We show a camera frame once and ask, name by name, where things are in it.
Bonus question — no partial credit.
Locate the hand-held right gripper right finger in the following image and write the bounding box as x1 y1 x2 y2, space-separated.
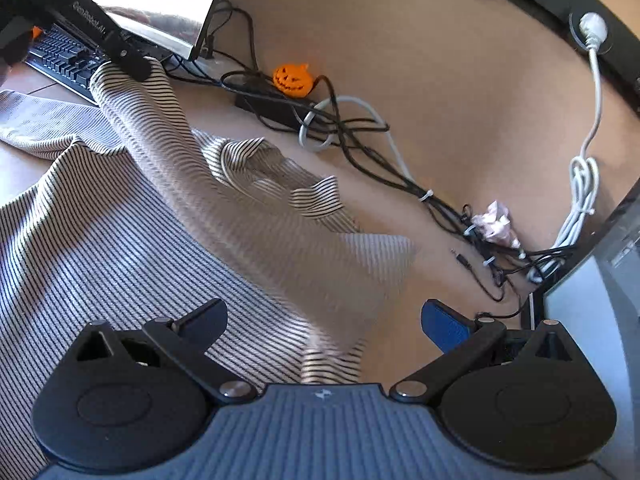
390 299 577 404

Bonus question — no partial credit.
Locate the black wall socket strip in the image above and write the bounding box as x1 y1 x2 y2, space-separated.
435 0 640 113

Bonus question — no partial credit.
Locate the small orange pumpkin figure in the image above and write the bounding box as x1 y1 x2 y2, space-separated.
272 62 314 97

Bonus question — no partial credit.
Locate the black power adapter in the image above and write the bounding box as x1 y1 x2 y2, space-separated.
234 86 322 134

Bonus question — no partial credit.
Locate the black keyboard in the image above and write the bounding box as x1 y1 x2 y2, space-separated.
24 24 168 107

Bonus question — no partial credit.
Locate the crumpled tissue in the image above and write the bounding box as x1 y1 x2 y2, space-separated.
472 200 522 249

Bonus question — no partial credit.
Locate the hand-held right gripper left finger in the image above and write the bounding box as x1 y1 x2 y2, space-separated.
66 298 257 405

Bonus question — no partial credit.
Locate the striped white garment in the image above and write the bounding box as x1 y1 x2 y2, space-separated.
0 57 417 480

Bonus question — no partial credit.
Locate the bundle of black cables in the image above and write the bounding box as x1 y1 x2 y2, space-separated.
165 0 573 318

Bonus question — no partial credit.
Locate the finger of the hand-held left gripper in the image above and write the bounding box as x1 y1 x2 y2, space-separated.
102 30 152 82

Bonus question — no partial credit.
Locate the grey cable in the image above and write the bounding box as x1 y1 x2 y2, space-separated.
298 95 427 197

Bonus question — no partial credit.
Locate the white power cable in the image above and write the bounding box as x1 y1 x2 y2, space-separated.
549 12 609 282

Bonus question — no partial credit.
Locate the black computer monitor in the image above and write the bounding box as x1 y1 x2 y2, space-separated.
62 0 236 62

